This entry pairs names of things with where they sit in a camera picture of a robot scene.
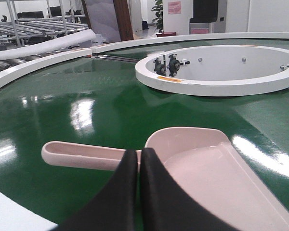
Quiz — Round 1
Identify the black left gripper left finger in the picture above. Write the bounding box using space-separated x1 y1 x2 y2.
58 150 138 231

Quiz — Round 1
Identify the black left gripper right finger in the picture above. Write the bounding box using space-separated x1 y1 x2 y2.
140 148 236 231

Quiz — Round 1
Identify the pink plastic dustpan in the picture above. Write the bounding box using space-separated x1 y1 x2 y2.
41 127 289 231

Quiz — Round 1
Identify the white outer conveyor rim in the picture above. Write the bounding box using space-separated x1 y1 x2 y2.
0 32 289 97

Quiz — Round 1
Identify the metal roller conveyor rack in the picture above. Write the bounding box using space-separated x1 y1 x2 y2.
0 0 93 71

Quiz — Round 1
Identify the black bearing block left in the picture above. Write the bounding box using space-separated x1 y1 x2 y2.
154 58 166 76

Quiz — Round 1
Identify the black bearing block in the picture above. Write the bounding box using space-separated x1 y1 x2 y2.
168 53 190 77
154 58 166 76

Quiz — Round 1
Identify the black bearing block right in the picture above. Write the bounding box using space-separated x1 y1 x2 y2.
168 53 190 77

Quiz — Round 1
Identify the white foam roll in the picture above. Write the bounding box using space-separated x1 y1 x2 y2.
0 29 96 60

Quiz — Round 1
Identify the brown wooden pillar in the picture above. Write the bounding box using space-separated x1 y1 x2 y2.
113 0 134 41

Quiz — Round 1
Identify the green potted plant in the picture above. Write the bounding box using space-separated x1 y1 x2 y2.
151 0 163 33

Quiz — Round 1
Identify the white inner conveyor ring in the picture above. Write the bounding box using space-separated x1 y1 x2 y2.
135 45 289 97

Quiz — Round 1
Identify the black wall monitor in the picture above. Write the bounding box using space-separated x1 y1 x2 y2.
189 0 219 23

